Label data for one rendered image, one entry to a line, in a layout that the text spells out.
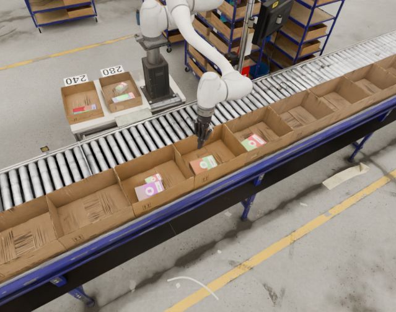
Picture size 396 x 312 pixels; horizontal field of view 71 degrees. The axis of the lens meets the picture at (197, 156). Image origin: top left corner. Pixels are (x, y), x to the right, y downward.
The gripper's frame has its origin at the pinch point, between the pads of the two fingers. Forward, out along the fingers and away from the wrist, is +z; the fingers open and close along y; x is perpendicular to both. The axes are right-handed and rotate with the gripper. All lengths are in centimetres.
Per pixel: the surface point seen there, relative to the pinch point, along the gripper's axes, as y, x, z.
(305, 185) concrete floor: 49, 132, 104
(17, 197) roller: -88, -76, 58
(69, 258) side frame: -18, -78, 45
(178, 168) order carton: -15.9, 1.8, 33.7
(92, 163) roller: -74, -27, 50
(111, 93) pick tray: -124, 30, 37
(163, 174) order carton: -19.7, -7.7, 35.0
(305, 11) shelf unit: -53, 256, -18
